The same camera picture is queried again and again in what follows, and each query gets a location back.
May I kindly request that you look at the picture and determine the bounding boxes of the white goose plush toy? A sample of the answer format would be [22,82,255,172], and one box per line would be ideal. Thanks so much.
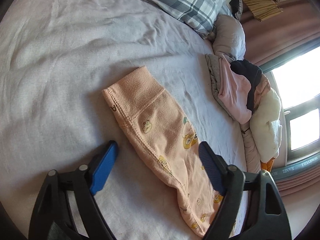
[250,89,282,171]

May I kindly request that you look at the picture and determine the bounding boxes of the window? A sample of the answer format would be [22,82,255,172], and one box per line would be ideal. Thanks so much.
[266,47,319,161]

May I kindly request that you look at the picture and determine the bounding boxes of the beige rolled quilt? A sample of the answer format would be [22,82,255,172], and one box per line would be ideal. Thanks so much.
[240,123,261,173]

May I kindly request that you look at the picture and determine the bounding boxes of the lilac bed sheet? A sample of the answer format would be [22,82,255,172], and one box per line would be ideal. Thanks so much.
[1,0,246,239]

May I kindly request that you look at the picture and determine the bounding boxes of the peach garment under plush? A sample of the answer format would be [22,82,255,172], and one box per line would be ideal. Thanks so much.
[254,74,271,111]

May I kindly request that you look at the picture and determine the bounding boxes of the pink curtain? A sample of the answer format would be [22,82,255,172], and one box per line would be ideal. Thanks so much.
[241,0,319,66]

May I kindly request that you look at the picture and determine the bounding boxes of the yellow bamboo mat roll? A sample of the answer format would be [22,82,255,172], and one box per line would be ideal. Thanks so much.
[242,0,283,22]

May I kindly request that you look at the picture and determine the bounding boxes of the black garment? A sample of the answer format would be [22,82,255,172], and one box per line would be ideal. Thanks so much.
[231,59,263,113]

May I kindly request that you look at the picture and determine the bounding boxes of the pink folded garment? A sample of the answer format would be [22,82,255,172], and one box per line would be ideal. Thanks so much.
[218,56,252,124]

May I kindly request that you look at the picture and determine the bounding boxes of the peach cartoon print garment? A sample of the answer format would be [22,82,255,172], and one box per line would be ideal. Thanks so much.
[103,66,223,237]

